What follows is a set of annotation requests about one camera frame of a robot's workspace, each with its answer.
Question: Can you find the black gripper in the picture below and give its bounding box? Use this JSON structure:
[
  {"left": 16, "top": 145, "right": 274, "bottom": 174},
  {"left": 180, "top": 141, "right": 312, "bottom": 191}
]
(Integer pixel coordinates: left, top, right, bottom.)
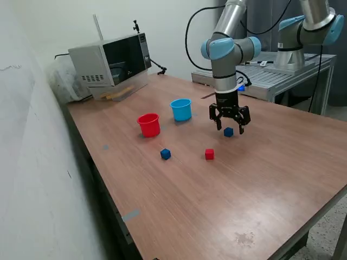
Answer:
[{"left": 208, "top": 90, "right": 252, "bottom": 135}]

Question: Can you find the silver blue-jointed robot arm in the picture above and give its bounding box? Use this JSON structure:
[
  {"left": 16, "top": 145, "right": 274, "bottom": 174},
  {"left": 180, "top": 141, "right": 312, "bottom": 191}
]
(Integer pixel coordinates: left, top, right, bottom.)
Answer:
[{"left": 200, "top": 0, "right": 345, "bottom": 95}]

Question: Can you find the aluminium robot base table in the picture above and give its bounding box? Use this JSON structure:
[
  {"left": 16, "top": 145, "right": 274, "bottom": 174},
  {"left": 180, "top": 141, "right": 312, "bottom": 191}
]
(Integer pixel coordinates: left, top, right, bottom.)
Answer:
[{"left": 191, "top": 50, "right": 337, "bottom": 116}]

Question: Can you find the light blue plastic bin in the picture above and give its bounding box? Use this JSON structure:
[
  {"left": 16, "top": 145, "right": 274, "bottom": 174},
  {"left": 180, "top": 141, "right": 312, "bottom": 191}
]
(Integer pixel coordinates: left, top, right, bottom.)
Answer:
[{"left": 170, "top": 98, "right": 193, "bottom": 122}]

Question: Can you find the red plastic bin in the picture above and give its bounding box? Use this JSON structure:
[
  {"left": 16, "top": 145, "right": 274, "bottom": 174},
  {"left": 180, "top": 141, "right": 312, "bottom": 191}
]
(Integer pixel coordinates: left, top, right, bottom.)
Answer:
[{"left": 137, "top": 112, "right": 161, "bottom": 138}]

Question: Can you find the clear acrylic microwave stand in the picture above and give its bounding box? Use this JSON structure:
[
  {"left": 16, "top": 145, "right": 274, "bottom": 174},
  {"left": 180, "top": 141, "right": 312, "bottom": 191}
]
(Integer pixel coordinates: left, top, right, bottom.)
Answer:
[{"left": 88, "top": 69, "right": 149, "bottom": 102}]

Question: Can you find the wooden stick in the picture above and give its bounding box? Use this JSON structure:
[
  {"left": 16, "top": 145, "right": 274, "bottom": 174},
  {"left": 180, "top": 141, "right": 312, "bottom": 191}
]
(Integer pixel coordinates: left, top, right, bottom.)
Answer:
[
  {"left": 100, "top": 86, "right": 136, "bottom": 98},
  {"left": 106, "top": 90, "right": 131, "bottom": 100}
]

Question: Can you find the long grey tape piece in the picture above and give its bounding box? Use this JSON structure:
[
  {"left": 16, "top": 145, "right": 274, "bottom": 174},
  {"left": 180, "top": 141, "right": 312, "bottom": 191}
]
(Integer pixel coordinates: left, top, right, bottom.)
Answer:
[{"left": 121, "top": 209, "right": 141, "bottom": 223}]

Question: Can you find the silver microwave oven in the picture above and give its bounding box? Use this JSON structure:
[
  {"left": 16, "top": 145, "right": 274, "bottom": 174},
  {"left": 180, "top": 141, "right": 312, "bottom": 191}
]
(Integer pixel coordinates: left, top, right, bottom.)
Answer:
[{"left": 67, "top": 32, "right": 152, "bottom": 88}]

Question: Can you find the white thin rod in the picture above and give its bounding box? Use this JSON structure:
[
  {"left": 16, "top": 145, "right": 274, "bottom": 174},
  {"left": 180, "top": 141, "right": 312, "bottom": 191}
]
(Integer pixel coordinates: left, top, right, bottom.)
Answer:
[{"left": 93, "top": 14, "right": 105, "bottom": 41}]

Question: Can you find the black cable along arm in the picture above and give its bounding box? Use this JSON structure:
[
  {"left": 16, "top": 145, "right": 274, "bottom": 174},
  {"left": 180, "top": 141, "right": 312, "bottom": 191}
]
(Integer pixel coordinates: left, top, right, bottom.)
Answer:
[{"left": 185, "top": 0, "right": 293, "bottom": 72}]

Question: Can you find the black hanging cable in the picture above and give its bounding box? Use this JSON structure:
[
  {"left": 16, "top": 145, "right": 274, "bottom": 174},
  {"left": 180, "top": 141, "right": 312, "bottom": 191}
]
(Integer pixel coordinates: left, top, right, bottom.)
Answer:
[{"left": 305, "top": 46, "right": 323, "bottom": 112}]

